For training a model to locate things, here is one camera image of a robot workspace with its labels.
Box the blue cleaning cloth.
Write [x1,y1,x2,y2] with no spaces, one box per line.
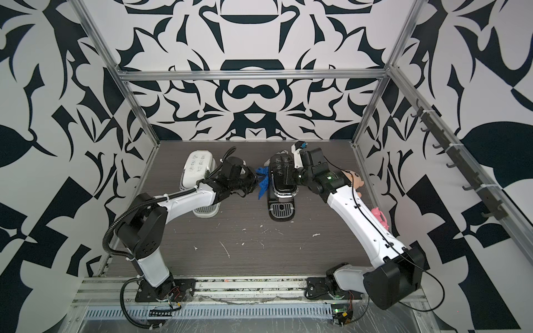
[255,166,269,199]

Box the black coffee machine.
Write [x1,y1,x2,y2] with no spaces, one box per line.
[267,151,298,222]

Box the white coffee machine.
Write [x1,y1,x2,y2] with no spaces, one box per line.
[180,150,220,219]

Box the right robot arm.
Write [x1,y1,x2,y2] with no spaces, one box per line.
[291,142,426,309]

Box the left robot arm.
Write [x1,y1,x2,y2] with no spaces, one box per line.
[102,147,258,301]

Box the pink plush pig toy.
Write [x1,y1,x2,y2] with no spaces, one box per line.
[343,170,365,198]

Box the pink alarm clock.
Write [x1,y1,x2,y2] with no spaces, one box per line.
[371,208,389,231]

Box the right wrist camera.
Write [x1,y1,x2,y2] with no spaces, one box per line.
[291,141,308,169]

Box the wall hook rail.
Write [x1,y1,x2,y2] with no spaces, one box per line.
[412,101,509,221]

